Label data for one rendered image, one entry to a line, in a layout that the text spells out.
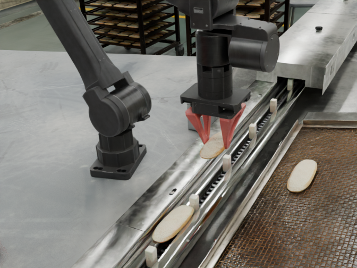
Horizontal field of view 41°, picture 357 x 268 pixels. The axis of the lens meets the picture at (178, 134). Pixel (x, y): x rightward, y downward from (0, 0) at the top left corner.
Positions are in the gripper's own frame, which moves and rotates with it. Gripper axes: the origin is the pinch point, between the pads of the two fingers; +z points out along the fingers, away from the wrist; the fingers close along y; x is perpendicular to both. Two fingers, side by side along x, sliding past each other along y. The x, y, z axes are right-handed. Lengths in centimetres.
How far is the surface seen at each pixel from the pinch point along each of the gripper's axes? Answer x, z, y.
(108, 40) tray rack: 233, 69, -202
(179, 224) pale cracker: -14.5, 7.4, -0.1
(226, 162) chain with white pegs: 4.9, 7.3, -0.4
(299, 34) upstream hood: 70, 2, -5
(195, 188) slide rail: -3.8, 8.2, -2.6
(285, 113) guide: 29.1, 7.2, 3.6
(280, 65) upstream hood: 45.5, 2.4, -2.8
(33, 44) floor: 260, 92, -315
